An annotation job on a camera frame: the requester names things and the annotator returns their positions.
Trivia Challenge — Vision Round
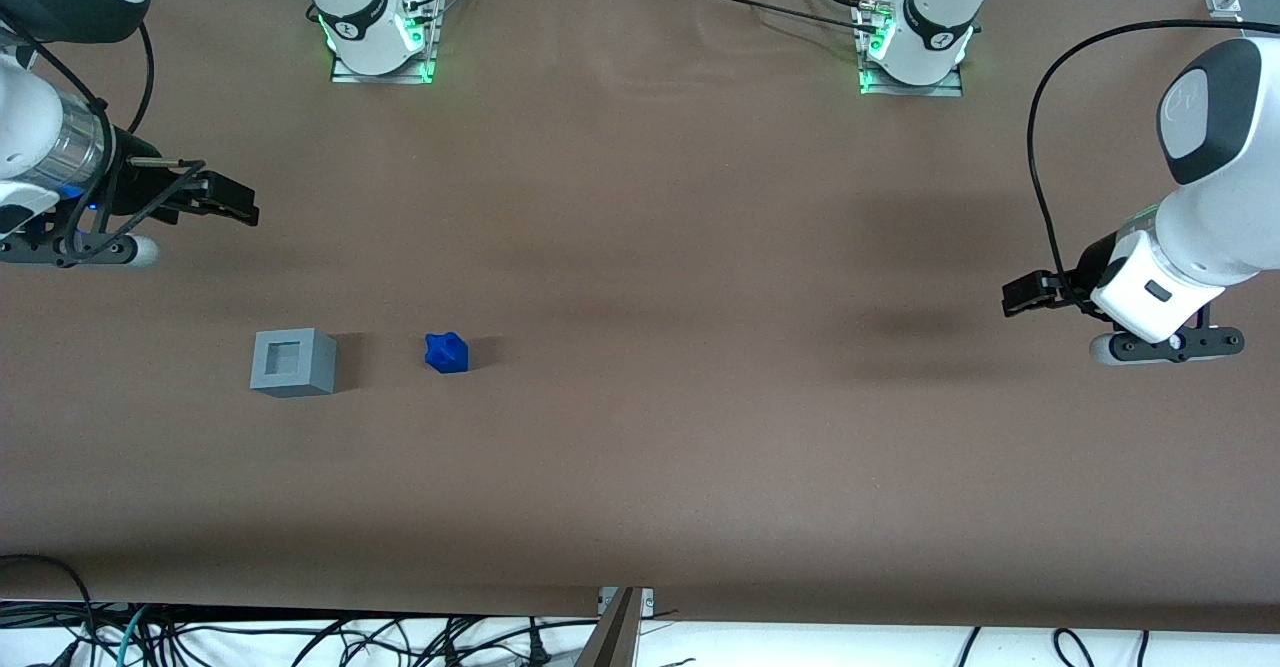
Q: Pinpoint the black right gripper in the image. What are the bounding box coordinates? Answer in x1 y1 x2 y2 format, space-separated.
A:
98 125 261 230

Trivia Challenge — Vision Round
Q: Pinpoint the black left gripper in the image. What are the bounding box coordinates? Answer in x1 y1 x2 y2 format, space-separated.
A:
1002 230 1143 322

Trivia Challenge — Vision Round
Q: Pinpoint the black looped floor cable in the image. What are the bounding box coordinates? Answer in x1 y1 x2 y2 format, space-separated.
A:
0 553 98 667

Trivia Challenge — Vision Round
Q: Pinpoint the brown table cover sheet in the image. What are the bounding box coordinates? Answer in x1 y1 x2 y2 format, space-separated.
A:
0 0 1280 638

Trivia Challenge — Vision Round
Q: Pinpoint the teal floor cable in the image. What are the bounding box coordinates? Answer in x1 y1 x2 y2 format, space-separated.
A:
94 604 153 667

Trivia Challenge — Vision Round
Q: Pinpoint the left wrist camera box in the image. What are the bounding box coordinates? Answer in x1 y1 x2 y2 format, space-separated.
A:
1089 326 1247 367

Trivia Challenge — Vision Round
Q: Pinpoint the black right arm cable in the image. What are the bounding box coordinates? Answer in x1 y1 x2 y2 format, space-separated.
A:
0 12 157 138

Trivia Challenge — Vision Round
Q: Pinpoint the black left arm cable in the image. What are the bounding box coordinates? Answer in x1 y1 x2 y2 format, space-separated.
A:
1027 19 1280 300

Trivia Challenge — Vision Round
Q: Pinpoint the blue plastic part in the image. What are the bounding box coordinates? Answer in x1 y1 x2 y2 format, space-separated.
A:
424 332 470 376

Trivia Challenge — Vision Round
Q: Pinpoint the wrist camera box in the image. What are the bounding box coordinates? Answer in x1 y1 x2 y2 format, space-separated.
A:
1089 326 1247 367
0 232 160 269

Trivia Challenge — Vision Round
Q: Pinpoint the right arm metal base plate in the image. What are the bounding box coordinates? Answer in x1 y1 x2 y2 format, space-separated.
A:
329 47 439 86

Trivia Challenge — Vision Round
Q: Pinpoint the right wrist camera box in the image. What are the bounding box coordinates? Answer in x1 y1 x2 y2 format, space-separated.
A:
0 232 160 269

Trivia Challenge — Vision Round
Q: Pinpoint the gray square base block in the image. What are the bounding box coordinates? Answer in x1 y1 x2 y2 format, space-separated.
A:
249 327 339 399

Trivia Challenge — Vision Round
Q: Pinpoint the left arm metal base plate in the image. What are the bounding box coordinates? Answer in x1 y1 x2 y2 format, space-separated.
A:
857 67 965 99

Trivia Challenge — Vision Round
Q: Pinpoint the silver metal bracket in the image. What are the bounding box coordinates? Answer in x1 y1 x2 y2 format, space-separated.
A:
597 586 657 617

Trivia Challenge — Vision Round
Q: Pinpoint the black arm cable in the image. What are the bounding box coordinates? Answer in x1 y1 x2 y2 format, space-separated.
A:
0 12 157 138
1027 19 1280 300

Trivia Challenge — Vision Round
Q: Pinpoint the long black table cable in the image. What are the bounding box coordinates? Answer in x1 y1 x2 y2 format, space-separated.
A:
688 0 883 34

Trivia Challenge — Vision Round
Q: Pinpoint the aluminium frame beam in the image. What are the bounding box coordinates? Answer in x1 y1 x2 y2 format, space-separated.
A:
574 587 644 667

